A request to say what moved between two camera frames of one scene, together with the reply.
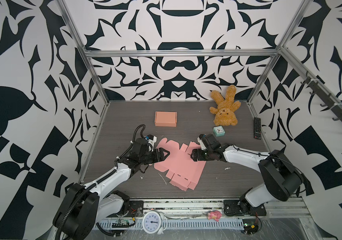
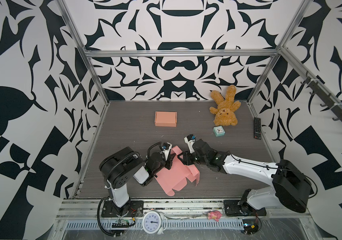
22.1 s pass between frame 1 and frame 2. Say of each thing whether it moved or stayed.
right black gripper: moved
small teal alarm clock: stayed
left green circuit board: stayed
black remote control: stayed
